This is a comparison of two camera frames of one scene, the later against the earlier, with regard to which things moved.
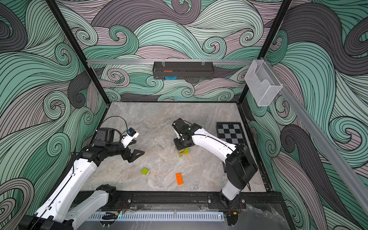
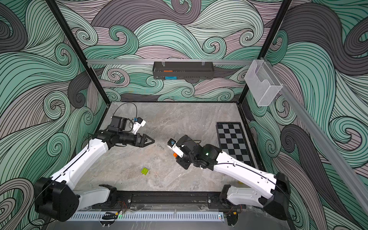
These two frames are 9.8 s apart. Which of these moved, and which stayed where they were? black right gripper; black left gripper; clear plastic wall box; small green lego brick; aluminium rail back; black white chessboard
Moved: black left gripper; black right gripper
Stayed: clear plastic wall box; aluminium rail back; black white chessboard; small green lego brick
